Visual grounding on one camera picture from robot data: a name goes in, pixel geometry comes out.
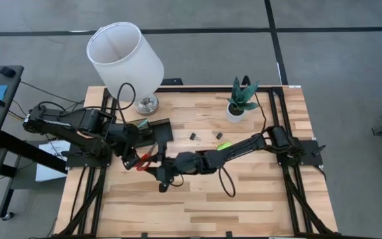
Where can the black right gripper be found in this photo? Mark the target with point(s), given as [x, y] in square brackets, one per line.
[169, 167]

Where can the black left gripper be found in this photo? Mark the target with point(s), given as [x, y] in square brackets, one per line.
[129, 149]

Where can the teal pen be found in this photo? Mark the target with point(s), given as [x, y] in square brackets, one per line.
[143, 123]

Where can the black mesh desk organizer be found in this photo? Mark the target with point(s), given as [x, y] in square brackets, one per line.
[164, 131]

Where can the black binder clip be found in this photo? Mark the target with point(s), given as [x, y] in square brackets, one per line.
[218, 135]
[194, 136]

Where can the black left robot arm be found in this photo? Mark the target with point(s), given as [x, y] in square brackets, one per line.
[78, 121]

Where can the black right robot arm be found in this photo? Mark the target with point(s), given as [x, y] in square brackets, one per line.
[237, 151]

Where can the black box behind table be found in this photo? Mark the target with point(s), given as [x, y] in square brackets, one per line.
[171, 82]

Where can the white paper sheet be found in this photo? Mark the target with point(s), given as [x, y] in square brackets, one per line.
[50, 172]

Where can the white shade silver table lamp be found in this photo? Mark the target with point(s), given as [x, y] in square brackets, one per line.
[128, 56]

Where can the snake plant in white pot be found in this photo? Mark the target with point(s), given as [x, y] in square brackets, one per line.
[239, 103]

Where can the grey side desk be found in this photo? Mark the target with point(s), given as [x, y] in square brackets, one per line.
[12, 99]

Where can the black computer mouse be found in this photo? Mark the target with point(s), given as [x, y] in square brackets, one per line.
[7, 72]

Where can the black aluminium table frame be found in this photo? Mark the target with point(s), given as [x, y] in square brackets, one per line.
[211, 89]

